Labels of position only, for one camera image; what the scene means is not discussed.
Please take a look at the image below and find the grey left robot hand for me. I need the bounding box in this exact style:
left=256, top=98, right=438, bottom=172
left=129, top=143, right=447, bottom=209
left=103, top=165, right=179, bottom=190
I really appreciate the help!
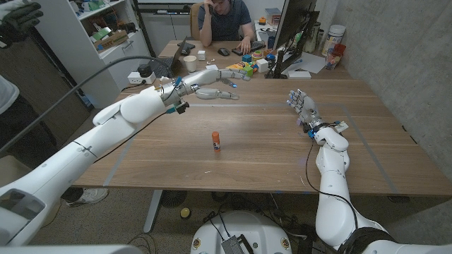
left=162, top=68, right=252, bottom=114

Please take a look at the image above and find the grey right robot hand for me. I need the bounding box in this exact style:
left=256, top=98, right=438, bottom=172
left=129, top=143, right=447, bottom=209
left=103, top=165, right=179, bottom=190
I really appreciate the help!
left=286, top=88, right=325, bottom=133

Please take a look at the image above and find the white paper cup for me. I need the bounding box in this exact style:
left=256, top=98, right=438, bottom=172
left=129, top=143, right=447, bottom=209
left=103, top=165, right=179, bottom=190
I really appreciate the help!
left=182, top=55, right=198, bottom=73

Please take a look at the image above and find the wooden desk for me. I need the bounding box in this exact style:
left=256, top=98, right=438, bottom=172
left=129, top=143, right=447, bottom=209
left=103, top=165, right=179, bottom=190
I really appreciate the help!
left=157, top=39, right=354, bottom=80

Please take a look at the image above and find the black laptop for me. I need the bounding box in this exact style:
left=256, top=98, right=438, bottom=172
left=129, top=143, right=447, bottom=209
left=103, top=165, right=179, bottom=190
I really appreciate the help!
left=147, top=35, right=188, bottom=79

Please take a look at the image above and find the white paper sheet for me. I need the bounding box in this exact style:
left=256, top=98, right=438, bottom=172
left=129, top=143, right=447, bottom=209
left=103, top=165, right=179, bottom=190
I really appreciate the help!
left=282, top=52, right=326, bottom=75

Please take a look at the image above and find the red topped clear jar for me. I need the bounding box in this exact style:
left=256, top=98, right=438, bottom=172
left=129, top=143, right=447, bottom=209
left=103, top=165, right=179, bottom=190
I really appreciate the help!
left=324, top=43, right=347, bottom=71

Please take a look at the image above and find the black power adapter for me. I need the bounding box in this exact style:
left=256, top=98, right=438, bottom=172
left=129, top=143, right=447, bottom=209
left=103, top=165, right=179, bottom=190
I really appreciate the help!
left=136, top=63, right=153, bottom=78

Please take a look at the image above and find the wooden chair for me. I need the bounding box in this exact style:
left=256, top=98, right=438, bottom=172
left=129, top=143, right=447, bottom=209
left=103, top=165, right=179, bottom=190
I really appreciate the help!
left=187, top=1, right=204, bottom=40

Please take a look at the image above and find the seated person dark shirt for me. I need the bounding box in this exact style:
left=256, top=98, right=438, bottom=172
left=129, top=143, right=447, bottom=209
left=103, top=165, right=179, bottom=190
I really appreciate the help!
left=196, top=0, right=256, bottom=54

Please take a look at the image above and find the black keyboard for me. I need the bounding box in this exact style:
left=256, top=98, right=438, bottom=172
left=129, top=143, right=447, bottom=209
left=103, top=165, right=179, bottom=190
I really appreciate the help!
left=231, top=40, right=266, bottom=56

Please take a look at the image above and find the white power strip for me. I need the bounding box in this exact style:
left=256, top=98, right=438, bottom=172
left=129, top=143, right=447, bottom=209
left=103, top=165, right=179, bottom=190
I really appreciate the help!
left=126, top=71, right=157, bottom=85

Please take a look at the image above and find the white labelled canister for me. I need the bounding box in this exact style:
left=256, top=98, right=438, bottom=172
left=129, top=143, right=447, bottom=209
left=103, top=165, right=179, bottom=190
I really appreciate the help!
left=321, top=24, right=347, bottom=57

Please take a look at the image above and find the black computer monitor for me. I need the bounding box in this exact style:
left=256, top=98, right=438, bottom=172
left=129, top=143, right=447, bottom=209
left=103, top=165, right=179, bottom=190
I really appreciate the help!
left=264, top=0, right=321, bottom=80

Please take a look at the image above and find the clear plastic box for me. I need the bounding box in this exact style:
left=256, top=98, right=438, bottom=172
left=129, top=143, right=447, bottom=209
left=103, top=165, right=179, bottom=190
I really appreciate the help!
left=264, top=7, right=283, bottom=26

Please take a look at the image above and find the cardboard box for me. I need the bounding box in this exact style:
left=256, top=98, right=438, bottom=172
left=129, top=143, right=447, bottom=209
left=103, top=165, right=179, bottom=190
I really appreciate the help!
left=93, top=30, right=130, bottom=51

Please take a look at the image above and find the white shelf cabinet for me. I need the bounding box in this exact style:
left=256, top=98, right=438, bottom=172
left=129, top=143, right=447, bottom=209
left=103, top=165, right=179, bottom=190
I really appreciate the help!
left=33, top=0, right=153, bottom=109

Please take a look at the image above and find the black round fan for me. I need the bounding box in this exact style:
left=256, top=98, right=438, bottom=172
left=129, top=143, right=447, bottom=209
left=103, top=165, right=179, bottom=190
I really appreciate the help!
left=160, top=190, right=188, bottom=208

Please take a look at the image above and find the white robot torso base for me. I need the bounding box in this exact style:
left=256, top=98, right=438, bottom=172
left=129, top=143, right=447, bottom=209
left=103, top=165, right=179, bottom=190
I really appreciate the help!
left=190, top=210, right=293, bottom=254

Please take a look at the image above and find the grey table leg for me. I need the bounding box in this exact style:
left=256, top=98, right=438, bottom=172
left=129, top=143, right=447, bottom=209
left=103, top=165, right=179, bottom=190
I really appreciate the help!
left=143, top=189, right=164, bottom=234

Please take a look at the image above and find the grey electronics box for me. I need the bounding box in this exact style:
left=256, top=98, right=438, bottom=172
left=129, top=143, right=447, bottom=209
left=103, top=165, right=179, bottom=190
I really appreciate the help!
left=220, top=235, right=246, bottom=254

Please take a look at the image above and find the white sneaker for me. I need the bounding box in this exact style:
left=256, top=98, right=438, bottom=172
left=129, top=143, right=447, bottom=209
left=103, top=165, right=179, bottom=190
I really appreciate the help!
left=65, top=188, right=109, bottom=207

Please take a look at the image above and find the standing person white shirt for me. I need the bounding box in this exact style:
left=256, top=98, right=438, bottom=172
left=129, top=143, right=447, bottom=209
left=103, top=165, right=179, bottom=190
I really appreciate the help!
left=0, top=75, right=59, bottom=170

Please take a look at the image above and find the black glove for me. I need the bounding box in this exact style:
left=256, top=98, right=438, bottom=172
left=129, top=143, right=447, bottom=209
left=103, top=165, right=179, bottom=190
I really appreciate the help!
left=0, top=0, right=44, bottom=45

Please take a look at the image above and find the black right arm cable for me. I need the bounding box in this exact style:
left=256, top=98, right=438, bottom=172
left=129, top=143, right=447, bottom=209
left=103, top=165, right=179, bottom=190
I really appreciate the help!
left=304, top=139, right=359, bottom=232

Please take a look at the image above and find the thick left arm cable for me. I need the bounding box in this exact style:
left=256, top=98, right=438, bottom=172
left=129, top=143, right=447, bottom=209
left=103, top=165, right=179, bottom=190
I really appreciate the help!
left=0, top=54, right=176, bottom=153

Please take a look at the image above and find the thin left arm cable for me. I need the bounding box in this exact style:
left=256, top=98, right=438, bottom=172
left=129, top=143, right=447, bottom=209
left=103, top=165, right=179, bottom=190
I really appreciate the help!
left=92, top=111, right=170, bottom=164

